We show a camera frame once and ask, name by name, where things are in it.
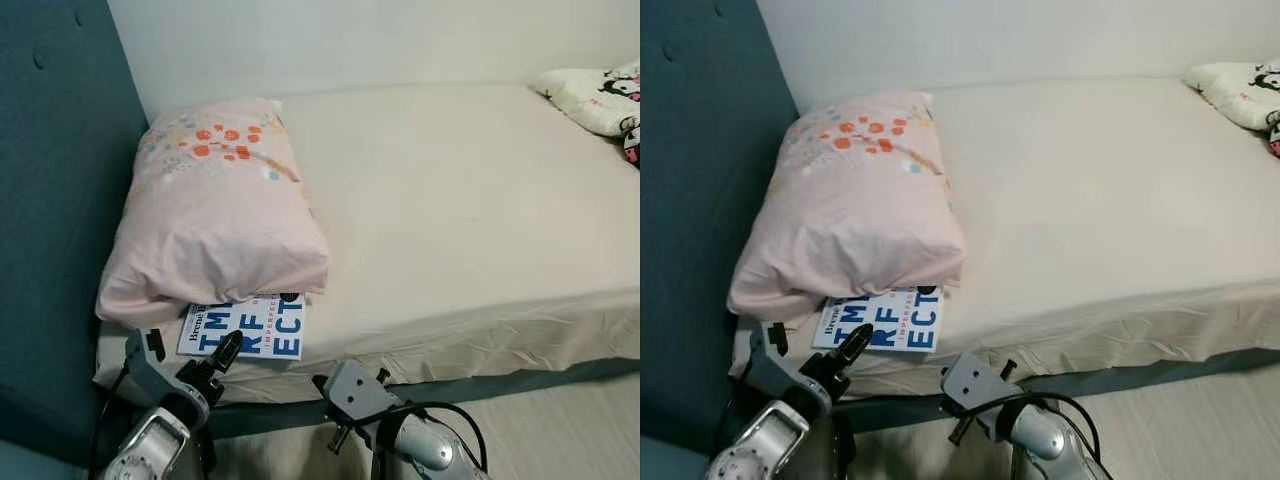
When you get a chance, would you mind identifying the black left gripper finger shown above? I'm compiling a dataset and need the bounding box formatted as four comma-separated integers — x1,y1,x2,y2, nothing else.
205,330,245,377
830,322,873,373

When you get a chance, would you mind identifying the pink patterned pillow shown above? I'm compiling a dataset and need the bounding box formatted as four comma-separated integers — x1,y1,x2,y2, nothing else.
95,97,333,329
727,90,967,321

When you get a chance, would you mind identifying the grey robot left leg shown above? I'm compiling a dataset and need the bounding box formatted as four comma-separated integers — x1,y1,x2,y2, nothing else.
190,425,251,480
815,410,881,480

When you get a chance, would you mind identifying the blue padded headboard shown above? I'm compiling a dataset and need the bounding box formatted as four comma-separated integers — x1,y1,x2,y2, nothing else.
640,0,799,471
0,0,151,466

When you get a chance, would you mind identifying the beige sheeted mattress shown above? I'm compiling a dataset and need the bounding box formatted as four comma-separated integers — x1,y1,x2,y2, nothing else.
735,75,1280,399
95,80,641,406

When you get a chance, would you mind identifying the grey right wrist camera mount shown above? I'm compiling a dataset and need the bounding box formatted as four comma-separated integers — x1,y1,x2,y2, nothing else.
322,360,396,431
942,352,1016,421

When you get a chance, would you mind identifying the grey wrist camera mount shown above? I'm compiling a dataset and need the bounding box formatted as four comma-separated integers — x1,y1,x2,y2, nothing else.
322,360,396,431
942,352,1016,421
122,328,211,426
745,320,831,416

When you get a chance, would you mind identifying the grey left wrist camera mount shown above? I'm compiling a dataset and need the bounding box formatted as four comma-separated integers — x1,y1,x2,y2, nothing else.
122,328,211,426
745,320,831,416

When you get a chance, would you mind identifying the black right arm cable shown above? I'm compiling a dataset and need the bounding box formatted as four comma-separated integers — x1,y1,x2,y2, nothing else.
375,400,488,471
990,392,1101,466

